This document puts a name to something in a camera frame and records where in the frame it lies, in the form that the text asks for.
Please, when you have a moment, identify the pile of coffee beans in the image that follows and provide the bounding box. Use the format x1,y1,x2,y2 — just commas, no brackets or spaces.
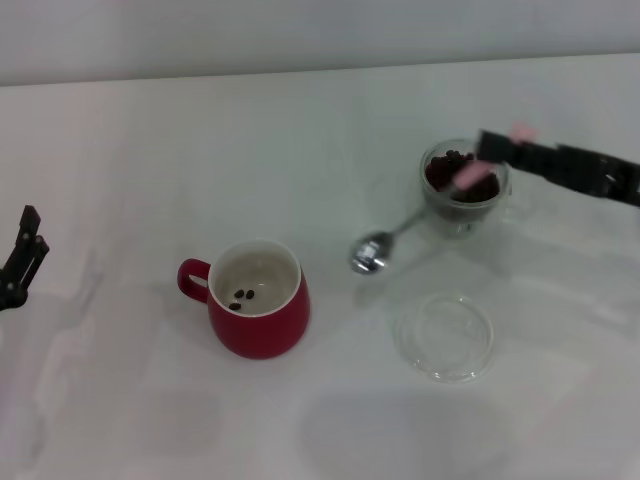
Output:
424,148,501,221

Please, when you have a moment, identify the pink-handled metal spoon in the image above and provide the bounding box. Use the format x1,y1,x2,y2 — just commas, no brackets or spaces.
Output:
348,121,537,275

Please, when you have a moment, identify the clear glass saucer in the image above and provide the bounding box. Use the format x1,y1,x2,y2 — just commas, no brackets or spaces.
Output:
394,292,496,384

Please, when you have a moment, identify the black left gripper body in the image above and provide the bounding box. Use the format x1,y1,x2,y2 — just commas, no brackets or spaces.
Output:
0,267,29,314

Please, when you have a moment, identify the red ceramic mug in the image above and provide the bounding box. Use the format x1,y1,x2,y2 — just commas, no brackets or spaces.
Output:
176,237,311,360

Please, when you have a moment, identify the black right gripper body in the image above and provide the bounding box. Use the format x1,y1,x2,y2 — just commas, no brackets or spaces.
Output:
602,162,640,209

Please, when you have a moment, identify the clear double-wall glass cup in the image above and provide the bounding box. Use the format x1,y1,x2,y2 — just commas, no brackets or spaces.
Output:
407,138,531,246

